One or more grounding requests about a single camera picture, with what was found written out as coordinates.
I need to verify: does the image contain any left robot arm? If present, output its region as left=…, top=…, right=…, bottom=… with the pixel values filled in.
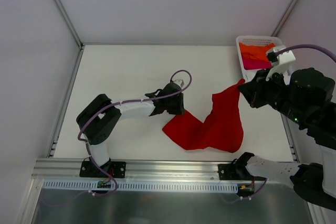
left=76, top=79, right=185, bottom=177

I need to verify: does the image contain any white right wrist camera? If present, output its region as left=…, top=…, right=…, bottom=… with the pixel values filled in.
left=266, top=45, right=296, bottom=81

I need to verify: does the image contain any orange t-shirt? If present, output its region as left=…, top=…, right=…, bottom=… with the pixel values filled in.
left=239, top=42, right=276, bottom=62

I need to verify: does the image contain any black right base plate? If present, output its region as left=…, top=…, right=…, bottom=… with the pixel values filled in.
left=217, top=160, right=265, bottom=181

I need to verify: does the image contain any magenta t-shirt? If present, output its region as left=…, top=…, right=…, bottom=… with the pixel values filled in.
left=242, top=58, right=272, bottom=70

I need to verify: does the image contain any red t-shirt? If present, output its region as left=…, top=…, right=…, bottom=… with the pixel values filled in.
left=162, top=79, right=245, bottom=153

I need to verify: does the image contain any aluminium mounting rail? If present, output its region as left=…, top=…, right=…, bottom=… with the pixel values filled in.
left=32, top=158, right=252, bottom=182

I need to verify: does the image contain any white plastic basket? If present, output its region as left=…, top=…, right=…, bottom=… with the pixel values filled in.
left=236, top=35, right=283, bottom=82

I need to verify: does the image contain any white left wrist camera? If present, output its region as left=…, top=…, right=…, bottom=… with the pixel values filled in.
left=171, top=79, right=184, bottom=88

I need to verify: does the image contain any white slotted cable duct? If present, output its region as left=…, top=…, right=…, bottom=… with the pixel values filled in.
left=43, top=179, right=238, bottom=194

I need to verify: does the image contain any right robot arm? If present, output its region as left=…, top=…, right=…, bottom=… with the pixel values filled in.
left=232, top=68, right=335, bottom=210

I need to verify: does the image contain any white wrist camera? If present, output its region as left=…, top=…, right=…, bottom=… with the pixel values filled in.
left=171, top=79, right=184, bottom=88
left=266, top=45, right=296, bottom=81

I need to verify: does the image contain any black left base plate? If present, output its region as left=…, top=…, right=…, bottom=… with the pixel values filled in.
left=79, top=159, right=127, bottom=178

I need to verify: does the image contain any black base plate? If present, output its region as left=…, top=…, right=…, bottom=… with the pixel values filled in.
left=217, top=160, right=265, bottom=181
left=79, top=159, right=127, bottom=178

